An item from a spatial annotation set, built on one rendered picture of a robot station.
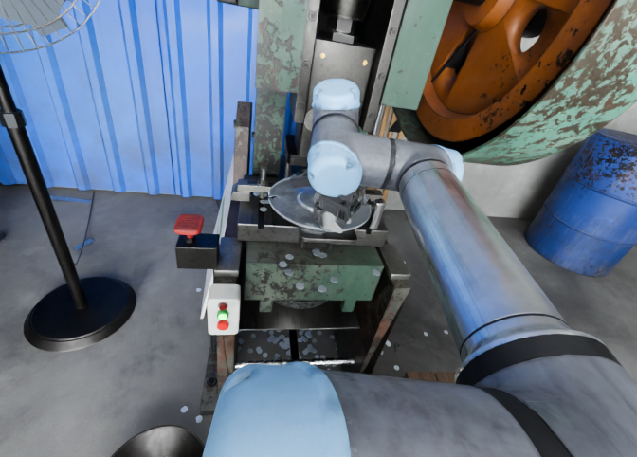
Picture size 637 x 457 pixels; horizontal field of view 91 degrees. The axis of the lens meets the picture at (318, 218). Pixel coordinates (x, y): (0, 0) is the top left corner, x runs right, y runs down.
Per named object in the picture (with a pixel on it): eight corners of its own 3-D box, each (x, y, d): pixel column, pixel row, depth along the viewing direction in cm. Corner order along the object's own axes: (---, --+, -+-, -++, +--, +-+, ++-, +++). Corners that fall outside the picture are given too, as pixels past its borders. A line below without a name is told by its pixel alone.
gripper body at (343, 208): (344, 228, 65) (346, 185, 56) (311, 210, 68) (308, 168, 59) (363, 206, 69) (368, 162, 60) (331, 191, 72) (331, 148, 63)
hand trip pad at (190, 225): (201, 255, 75) (199, 230, 71) (174, 255, 74) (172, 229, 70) (206, 238, 81) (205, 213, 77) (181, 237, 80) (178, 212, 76)
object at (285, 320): (359, 328, 112) (359, 327, 112) (236, 330, 103) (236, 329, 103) (337, 252, 146) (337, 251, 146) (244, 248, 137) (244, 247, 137)
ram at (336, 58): (354, 168, 83) (385, 44, 67) (299, 163, 80) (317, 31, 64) (341, 144, 97) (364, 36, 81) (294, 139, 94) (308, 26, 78)
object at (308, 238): (347, 279, 82) (358, 239, 75) (294, 278, 79) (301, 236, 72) (331, 224, 102) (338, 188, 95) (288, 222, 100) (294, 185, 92)
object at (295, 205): (268, 228, 73) (268, 226, 73) (268, 173, 97) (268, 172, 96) (383, 234, 79) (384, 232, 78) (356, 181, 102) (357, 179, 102)
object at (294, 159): (354, 178, 91) (358, 161, 88) (285, 173, 87) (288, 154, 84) (343, 156, 104) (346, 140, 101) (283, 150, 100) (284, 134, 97)
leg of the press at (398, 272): (375, 404, 121) (477, 210, 72) (347, 406, 119) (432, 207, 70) (334, 250, 196) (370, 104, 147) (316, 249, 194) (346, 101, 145)
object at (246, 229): (384, 246, 98) (389, 231, 94) (236, 240, 88) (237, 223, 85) (360, 198, 122) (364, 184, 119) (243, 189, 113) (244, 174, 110)
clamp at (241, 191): (285, 204, 98) (289, 174, 92) (230, 200, 94) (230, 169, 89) (284, 194, 103) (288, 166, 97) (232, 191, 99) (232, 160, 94)
